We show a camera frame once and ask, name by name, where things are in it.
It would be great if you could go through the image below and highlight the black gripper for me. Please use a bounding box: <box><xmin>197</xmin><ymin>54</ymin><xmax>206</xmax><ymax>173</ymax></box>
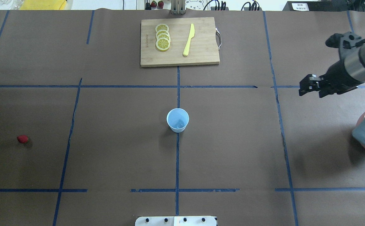
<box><xmin>299</xmin><ymin>61</ymin><xmax>359</xmax><ymax>98</ymax></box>

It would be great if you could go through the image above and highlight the red strawberry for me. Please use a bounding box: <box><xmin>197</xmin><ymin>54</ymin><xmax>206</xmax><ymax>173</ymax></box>
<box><xmin>16</xmin><ymin>135</ymin><xmax>29</xmax><ymax>143</ymax></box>

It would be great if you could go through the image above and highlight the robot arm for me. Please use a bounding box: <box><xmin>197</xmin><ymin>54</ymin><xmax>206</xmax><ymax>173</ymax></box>
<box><xmin>299</xmin><ymin>32</ymin><xmax>365</xmax><ymax>148</ymax></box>

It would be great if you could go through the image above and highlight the light blue plastic cup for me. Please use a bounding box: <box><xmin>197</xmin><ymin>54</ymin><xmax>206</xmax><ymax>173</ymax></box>
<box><xmin>166</xmin><ymin>108</ymin><xmax>189</xmax><ymax>133</ymax></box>

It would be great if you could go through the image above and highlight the wooden cutting board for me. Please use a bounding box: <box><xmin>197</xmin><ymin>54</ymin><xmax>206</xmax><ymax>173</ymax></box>
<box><xmin>140</xmin><ymin>17</ymin><xmax>220</xmax><ymax>67</ymax></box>

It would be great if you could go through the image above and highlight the yellow plastic knife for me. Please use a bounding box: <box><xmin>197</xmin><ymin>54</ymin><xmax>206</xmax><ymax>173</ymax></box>
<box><xmin>182</xmin><ymin>23</ymin><xmax>195</xmax><ymax>57</ymax></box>

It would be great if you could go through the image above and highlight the lemon slice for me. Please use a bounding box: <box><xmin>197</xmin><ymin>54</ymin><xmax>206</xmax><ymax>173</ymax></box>
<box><xmin>156</xmin><ymin>33</ymin><xmax>171</xmax><ymax>40</ymax></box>
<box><xmin>156</xmin><ymin>30</ymin><xmax>170</xmax><ymax>36</ymax></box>
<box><xmin>155</xmin><ymin>38</ymin><xmax>171</xmax><ymax>51</ymax></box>
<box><xmin>155</xmin><ymin>24</ymin><xmax>169</xmax><ymax>32</ymax></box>

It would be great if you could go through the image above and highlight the yellow cloth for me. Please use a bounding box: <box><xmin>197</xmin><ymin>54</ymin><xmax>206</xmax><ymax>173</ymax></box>
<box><xmin>20</xmin><ymin>0</ymin><xmax>68</xmax><ymax>10</ymax></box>

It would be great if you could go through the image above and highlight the aluminium frame post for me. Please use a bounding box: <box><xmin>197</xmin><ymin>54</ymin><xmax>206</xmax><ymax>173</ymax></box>
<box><xmin>171</xmin><ymin>0</ymin><xmax>186</xmax><ymax>15</ymax></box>

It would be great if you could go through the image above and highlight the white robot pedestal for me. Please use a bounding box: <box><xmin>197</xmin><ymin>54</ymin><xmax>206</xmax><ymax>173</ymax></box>
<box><xmin>135</xmin><ymin>216</ymin><xmax>218</xmax><ymax>226</ymax></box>

